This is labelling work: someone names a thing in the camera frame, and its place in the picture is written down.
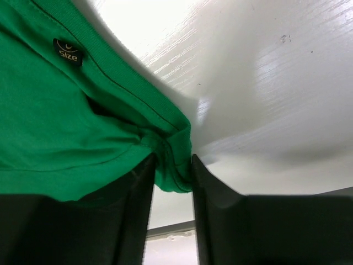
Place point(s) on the green t-shirt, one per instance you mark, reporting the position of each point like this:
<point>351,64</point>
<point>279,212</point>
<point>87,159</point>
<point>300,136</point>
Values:
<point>74,115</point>

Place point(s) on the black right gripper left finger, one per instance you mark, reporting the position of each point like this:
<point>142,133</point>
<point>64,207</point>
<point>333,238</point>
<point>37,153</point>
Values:
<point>108,226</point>

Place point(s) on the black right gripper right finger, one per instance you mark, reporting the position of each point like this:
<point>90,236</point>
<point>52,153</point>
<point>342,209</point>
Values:
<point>232,228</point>

